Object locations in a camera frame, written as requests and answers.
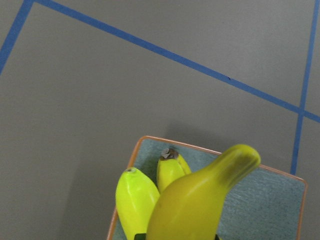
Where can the yellow banana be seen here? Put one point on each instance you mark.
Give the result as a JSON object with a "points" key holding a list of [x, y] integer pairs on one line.
{"points": [[170, 166], [190, 208], [135, 199]]}

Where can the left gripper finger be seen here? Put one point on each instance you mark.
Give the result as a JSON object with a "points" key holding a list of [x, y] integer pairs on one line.
{"points": [[140, 236]]}

